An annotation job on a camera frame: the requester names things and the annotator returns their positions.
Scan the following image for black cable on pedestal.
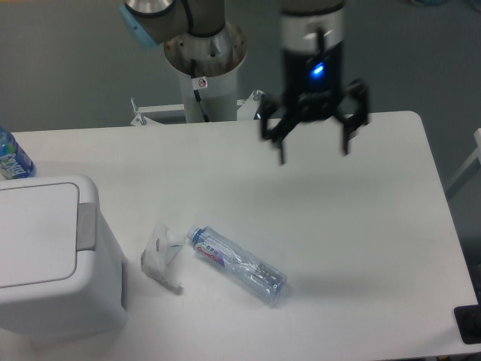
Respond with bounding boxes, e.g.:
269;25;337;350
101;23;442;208
189;58;210;123

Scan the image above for black clamp at table corner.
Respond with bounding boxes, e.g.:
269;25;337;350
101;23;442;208
454;305;480;344

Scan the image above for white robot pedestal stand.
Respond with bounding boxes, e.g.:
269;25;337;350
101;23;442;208
131;22;265;126

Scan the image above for crumpled clear plastic wrapper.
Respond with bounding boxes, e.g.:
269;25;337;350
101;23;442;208
140;222;186;294

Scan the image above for white frame at right edge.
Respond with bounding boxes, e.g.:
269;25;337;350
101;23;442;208
445;128;480;200

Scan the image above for white plastic trash can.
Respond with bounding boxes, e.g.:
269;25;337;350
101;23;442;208
1;175;128;338

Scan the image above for empty clear plastic water bottle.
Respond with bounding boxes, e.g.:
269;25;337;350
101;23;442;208
186;226;287;304

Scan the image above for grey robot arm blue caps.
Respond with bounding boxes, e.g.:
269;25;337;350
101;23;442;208
119;1;369;153

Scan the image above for blue label water bottle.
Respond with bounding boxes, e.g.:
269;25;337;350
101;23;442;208
1;127;36;180

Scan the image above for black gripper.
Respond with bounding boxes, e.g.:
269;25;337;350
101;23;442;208
259;35;370;165

